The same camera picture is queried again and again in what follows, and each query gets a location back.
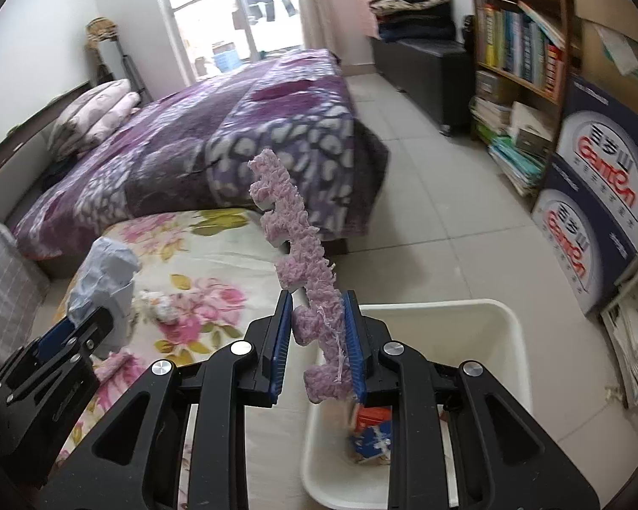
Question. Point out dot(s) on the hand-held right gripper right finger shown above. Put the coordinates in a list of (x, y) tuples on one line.
[(354, 350)]

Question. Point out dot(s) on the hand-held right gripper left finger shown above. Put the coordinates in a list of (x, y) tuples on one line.
[(280, 345)]

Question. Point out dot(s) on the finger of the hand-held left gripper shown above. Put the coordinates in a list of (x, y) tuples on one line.
[(91, 329), (58, 336)]

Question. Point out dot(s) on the blue-white paper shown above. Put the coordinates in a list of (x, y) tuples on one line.
[(106, 271)]

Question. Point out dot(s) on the red paper cup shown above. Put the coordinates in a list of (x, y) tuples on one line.
[(375, 414)]

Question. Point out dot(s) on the blue packet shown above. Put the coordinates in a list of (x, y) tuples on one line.
[(371, 438)]

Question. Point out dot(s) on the white plastic bin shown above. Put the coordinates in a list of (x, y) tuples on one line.
[(446, 329)]

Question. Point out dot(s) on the pink crocheted strip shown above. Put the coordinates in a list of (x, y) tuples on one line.
[(303, 234)]

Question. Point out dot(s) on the crumpled white tissue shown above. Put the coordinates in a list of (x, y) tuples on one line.
[(159, 305)]

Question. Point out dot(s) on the grey plaid cushion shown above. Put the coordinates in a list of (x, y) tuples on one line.
[(5, 287)]

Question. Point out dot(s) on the floral tablecloth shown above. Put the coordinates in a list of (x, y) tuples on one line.
[(202, 244)]

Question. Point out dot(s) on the black garment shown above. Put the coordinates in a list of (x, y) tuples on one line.
[(58, 172)]

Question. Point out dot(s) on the dark bed with padded headboard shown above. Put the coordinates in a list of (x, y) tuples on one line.
[(21, 138)]

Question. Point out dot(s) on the folded pale patterned quilt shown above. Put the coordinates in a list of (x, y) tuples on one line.
[(90, 117)]

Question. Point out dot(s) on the bed with purple quilt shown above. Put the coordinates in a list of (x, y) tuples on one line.
[(191, 133)]

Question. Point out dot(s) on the printed blue-white cardboard box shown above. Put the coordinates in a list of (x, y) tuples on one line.
[(574, 249), (606, 154)]

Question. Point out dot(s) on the pile of booklets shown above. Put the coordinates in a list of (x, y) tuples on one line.
[(510, 154)]

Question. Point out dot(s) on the stack of papers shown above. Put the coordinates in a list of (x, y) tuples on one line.
[(635, 340)]

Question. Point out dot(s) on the black storage bench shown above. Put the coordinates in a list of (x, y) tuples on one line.
[(430, 79)]

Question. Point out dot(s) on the blue plastic crate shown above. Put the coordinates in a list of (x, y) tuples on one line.
[(226, 59)]

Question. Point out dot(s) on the woven bag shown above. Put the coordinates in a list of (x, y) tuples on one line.
[(102, 29)]

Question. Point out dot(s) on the pale curtain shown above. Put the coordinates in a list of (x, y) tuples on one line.
[(324, 10)]

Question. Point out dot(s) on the stack of folded clothes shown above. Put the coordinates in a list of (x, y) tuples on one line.
[(414, 16)]

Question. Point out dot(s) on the black hanging bag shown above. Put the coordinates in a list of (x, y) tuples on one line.
[(469, 27)]

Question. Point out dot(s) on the row of colourful books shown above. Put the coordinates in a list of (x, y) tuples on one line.
[(515, 45)]

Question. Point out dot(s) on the wooden bookshelf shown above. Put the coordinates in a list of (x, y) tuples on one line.
[(561, 37)]

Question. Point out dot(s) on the brown cardboard box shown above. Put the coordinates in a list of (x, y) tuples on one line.
[(616, 37)]

